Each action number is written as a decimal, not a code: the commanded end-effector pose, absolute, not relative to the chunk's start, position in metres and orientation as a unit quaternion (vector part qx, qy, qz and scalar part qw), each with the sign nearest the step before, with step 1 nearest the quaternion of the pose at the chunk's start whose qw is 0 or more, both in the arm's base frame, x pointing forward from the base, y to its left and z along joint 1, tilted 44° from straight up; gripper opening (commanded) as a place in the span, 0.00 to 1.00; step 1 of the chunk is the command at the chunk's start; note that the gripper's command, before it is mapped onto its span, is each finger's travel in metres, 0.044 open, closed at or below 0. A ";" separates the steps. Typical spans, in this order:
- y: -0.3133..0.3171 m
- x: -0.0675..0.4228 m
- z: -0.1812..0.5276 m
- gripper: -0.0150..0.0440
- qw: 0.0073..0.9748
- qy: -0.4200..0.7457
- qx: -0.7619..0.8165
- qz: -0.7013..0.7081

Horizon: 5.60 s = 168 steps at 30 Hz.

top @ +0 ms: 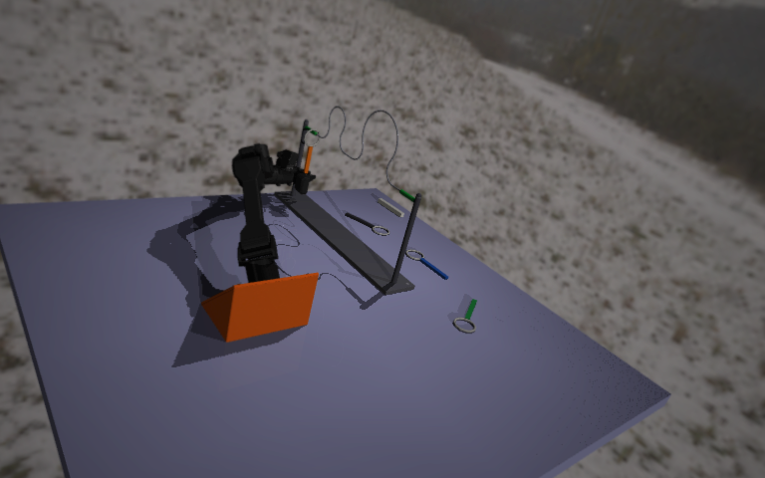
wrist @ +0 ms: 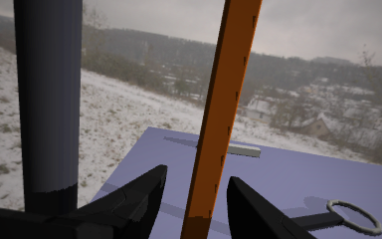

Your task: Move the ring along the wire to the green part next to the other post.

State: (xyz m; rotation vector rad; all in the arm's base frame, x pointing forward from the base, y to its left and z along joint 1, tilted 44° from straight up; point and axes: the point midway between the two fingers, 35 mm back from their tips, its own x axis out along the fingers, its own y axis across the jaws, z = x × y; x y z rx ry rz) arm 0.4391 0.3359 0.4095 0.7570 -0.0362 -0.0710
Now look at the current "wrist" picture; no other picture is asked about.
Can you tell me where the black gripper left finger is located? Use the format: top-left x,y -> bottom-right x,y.
0,164 -> 168,239

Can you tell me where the grey rectangular bar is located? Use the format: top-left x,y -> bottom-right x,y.
227,143 -> 261,157

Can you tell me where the orange bar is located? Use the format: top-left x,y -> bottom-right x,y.
180,0 -> 263,239

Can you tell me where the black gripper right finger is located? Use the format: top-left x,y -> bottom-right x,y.
227,176 -> 317,239

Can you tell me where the black-handled grey loop tool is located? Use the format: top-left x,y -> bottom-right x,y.
291,199 -> 382,234

